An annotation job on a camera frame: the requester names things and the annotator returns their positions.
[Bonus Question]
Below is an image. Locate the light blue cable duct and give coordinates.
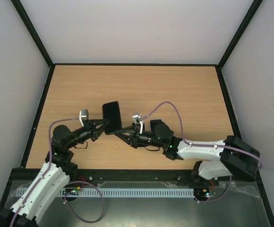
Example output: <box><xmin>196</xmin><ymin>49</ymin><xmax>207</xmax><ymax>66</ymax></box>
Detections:
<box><xmin>16</xmin><ymin>187</ymin><xmax>195</xmax><ymax>198</ymax></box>

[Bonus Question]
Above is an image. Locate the white-edged black phone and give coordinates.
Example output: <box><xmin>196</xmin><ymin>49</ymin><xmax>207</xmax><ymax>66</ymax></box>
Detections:
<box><xmin>150</xmin><ymin>119</ymin><xmax>162</xmax><ymax>132</ymax></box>

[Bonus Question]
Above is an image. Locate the black enclosure frame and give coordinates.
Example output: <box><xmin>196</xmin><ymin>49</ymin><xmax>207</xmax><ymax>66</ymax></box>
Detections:
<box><xmin>0</xmin><ymin>0</ymin><xmax>274</xmax><ymax>227</ymax></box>

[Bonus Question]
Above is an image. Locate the black phone case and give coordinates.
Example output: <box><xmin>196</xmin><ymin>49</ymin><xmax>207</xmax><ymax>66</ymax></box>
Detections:
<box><xmin>102</xmin><ymin>101</ymin><xmax>123</xmax><ymax>135</ymax></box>

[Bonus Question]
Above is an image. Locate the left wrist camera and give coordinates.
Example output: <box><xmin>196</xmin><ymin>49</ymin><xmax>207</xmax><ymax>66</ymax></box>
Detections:
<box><xmin>79</xmin><ymin>109</ymin><xmax>89</xmax><ymax>127</ymax></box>

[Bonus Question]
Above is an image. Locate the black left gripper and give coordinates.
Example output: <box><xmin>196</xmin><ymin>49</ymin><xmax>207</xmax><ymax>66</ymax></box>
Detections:
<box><xmin>67</xmin><ymin>120</ymin><xmax>110</xmax><ymax>149</ymax></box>

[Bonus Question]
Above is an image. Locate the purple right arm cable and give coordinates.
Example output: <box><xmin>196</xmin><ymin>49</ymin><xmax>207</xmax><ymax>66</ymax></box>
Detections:
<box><xmin>140</xmin><ymin>101</ymin><xmax>263</xmax><ymax>204</ymax></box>

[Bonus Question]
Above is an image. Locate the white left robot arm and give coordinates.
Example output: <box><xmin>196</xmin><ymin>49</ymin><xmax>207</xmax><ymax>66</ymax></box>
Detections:
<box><xmin>0</xmin><ymin>117</ymin><xmax>109</xmax><ymax>227</ymax></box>

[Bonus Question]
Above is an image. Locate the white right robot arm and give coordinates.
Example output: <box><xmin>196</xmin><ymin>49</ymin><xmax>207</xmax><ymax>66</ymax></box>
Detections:
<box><xmin>115</xmin><ymin>122</ymin><xmax>260</xmax><ymax>185</ymax></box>

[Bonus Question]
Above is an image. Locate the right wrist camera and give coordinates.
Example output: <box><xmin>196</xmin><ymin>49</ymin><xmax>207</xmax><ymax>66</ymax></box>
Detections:
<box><xmin>132</xmin><ymin>113</ymin><xmax>144</xmax><ymax>134</ymax></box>

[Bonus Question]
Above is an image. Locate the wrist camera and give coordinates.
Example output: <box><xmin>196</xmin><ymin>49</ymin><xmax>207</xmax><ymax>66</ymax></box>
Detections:
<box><xmin>79</xmin><ymin>109</ymin><xmax>89</xmax><ymax>127</ymax></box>
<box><xmin>132</xmin><ymin>113</ymin><xmax>144</xmax><ymax>134</ymax></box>

